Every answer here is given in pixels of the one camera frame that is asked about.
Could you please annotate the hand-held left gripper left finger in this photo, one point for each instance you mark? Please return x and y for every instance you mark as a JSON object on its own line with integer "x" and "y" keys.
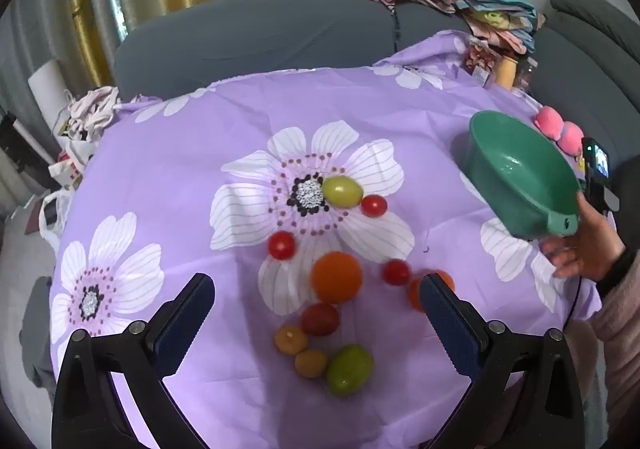
{"x": 182, "y": 329}

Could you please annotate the white crumpled cloth pile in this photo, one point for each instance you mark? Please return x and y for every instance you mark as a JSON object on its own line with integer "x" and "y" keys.
{"x": 92, "y": 111}

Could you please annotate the stack of folded fabrics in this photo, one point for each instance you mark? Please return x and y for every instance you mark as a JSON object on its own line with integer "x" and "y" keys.
{"x": 500, "y": 14}

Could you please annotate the yellow bottle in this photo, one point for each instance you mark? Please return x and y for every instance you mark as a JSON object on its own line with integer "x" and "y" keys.
{"x": 506, "y": 71}

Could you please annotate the white cylindrical appliance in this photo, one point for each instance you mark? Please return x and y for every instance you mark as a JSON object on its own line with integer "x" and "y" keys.
{"x": 47, "y": 89}

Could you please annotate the green plastic bowl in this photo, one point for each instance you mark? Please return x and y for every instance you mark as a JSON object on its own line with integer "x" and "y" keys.
{"x": 520, "y": 174}

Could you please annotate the white plastic bag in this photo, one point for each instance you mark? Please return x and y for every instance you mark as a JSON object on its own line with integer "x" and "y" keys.
{"x": 70, "y": 161}

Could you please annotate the yellow-green tomato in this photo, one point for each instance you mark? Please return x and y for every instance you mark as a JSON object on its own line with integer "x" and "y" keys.
{"x": 341, "y": 191}

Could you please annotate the grey upholstered seat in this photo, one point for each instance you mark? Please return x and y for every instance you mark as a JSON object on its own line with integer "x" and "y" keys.
{"x": 35, "y": 329}

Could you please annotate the dark red tomato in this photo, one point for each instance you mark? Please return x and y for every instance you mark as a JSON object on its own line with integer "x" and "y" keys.
{"x": 320, "y": 319}

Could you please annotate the clear plastic bottle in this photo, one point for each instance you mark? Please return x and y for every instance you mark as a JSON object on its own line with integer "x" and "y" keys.
{"x": 526, "y": 76}

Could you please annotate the pink plush toy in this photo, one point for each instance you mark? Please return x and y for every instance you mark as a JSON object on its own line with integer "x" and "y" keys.
{"x": 555, "y": 126}

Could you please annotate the purple floral tablecloth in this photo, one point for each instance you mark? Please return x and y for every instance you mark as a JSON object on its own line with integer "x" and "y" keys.
{"x": 200, "y": 139}

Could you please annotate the small yellow-orange fruit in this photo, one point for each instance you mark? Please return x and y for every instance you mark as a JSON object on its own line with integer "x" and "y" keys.
{"x": 310, "y": 363}
{"x": 290, "y": 339}

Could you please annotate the small yellow packet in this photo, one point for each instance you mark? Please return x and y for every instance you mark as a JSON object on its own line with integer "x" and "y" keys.
{"x": 580, "y": 165}

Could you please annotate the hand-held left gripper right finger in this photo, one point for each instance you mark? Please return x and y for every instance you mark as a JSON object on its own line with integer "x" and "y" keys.
{"x": 450, "y": 324}

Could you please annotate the grey curtain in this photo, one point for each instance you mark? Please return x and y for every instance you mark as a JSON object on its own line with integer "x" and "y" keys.
{"x": 40, "y": 29}

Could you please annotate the person's right hand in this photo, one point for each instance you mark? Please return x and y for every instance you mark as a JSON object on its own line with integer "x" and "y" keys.
{"x": 587, "y": 244}

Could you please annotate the red cherry tomato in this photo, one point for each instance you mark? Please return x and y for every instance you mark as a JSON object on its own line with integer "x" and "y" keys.
{"x": 281, "y": 245}
{"x": 374, "y": 205}
{"x": 396, "y": 272}

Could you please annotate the person's right forearm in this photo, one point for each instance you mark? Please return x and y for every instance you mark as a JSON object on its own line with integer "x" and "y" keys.
{"x": 625, "y": 339}

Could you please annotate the clear dried snack packet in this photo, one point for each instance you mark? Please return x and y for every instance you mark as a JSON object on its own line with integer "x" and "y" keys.
{"x": 480, "y": 64}

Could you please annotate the grey sofa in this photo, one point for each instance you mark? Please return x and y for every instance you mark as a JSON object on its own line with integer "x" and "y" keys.
{"x": 250, "y": 34}

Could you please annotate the orange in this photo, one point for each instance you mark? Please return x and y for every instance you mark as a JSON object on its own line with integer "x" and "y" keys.
{"x": 336, "y": 277}
{"x": 415, "y": 298}

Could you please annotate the green tomato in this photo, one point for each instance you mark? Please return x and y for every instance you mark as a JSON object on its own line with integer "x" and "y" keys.
{"x": 350, "y": 370}

